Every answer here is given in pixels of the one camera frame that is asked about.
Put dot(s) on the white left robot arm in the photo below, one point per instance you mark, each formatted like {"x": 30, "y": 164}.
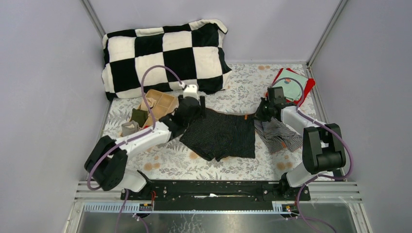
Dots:
{"x": 107, "y": 162}

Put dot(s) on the floral patterned bed sheet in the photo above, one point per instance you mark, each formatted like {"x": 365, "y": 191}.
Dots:
{"x": 242, "y": 95}

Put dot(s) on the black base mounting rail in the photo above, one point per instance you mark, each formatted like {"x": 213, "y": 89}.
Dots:
{"x": 198, "y": 195}

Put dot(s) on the grey rolled sock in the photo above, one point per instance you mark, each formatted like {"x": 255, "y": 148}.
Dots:
{"x": 129, "y": 128}

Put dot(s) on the grey striped underwear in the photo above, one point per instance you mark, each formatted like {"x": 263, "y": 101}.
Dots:
{"x": 277, "y": 136}

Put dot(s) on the red folded garment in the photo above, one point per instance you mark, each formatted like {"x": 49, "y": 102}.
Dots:
{"x": 305, "y": 91}

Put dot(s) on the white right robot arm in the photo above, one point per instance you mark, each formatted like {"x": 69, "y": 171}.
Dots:
{"x": 322, "y": 150}

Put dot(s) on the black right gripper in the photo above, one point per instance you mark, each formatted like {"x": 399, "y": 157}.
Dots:
{"x": 258, "y": 115}

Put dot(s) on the dark green rolled sock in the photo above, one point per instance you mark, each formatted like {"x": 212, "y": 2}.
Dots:
{"x": 139, "y": 116}

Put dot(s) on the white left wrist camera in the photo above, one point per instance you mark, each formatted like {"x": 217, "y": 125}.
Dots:
{"x": 191, "y": 91}

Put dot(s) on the beige rolled sock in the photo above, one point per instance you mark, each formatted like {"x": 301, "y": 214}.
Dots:
{"x": 148, "y": 104}

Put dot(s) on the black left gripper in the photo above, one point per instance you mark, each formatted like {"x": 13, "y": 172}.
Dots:
{"x": 200, "y": 111}

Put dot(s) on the black white checkered pillow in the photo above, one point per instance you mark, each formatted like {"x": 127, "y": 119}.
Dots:
{"x": 161, "y": 58}

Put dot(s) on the mint green folded cloth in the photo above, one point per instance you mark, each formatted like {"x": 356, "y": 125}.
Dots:
{"x": 289, "y": 80}

